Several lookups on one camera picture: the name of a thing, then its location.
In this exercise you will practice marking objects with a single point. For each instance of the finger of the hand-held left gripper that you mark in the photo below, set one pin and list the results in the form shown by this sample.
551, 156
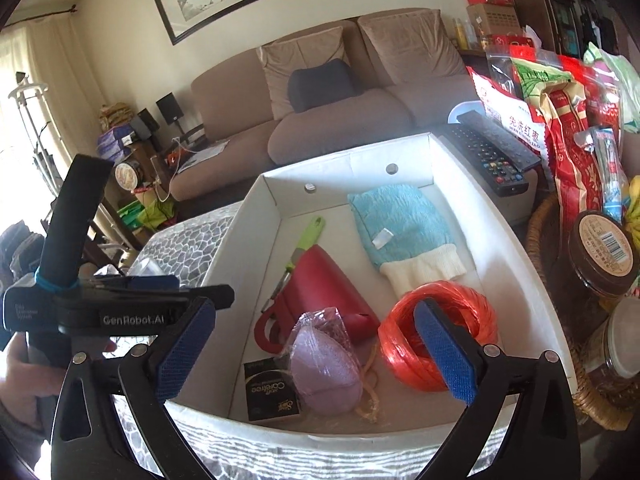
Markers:
215, 295

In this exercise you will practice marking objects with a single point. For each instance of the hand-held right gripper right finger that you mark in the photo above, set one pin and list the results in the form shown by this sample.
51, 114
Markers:
445, 357

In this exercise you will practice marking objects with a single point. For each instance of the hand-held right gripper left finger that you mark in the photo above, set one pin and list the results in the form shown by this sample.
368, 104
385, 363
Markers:
185, 352

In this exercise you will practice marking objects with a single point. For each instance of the red twine ball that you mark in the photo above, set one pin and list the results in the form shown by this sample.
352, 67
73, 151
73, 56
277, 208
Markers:
400, 350

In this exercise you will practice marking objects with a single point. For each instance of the white storage box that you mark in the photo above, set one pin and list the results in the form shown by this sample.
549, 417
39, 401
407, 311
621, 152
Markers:
350, 175

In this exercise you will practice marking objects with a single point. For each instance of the person's left forearm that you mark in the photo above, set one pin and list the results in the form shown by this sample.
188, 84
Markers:
15, 422

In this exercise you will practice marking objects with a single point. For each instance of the person's left hand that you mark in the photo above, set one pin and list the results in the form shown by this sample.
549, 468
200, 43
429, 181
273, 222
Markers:
15, 370

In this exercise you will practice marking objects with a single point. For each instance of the grey white printed blanket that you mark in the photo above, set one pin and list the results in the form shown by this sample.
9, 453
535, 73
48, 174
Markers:
195, 240

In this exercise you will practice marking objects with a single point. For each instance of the small black box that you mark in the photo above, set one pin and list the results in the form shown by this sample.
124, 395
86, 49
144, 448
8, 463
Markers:
265, 390

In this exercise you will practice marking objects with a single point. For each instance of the tan rubber bands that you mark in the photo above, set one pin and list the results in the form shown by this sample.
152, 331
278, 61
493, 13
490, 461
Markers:
369, 408

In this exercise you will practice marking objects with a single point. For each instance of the yellow-green plastic bag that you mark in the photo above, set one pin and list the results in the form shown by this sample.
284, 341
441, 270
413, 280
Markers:
137, 215

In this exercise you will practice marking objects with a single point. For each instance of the purple sponge in plastic wrap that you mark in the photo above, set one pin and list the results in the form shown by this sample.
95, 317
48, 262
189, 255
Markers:
325, 365

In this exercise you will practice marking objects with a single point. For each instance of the round tin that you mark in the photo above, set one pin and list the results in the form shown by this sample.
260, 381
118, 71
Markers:
125, 176

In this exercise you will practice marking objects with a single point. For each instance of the wicker basket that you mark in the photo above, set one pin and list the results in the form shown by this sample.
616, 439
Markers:
595, 405

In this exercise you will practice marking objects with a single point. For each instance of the stack of blue packs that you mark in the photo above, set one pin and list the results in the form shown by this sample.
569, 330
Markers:
114, 142

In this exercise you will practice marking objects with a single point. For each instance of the jar with white lid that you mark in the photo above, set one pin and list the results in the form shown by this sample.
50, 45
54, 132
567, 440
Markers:
625, 335

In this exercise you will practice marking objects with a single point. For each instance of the black speaker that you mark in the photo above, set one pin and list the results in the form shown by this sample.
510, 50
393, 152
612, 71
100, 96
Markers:
146, 122
170, 107

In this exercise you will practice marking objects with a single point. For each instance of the brown jar with label lid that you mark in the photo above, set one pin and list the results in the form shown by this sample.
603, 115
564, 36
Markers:
600, 245

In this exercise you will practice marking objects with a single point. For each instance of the brown sofa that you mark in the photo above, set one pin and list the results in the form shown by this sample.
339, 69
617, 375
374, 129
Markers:
325, 135

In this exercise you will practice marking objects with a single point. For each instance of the black remote control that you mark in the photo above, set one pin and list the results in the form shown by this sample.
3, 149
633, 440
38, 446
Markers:
490, 150

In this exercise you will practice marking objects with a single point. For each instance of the pile of snack bags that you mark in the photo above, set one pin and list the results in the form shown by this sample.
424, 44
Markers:
570, 160

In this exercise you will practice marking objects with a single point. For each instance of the dark blue cushion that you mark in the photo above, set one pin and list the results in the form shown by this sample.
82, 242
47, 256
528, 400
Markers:
320, 85

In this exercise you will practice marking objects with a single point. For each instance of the yellow bananas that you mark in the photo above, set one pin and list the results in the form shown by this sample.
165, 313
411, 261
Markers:
634, 210

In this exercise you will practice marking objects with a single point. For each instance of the white round dish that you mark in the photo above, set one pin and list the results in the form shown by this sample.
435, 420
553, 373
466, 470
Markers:
465, 110

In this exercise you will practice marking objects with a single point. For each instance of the beige curtain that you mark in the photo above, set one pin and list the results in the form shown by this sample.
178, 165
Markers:
40, 50

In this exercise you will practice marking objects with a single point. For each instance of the yellow bottles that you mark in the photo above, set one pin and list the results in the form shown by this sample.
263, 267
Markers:
462, 32

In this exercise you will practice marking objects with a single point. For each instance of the light green plastic bag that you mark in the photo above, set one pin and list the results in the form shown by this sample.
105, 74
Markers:
617, 72

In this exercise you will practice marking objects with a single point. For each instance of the brown cardboard box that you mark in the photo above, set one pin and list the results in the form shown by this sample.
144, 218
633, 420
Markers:
487, 17

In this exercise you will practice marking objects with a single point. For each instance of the dark wooden cabinet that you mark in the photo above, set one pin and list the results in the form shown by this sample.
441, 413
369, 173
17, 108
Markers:
540, 15

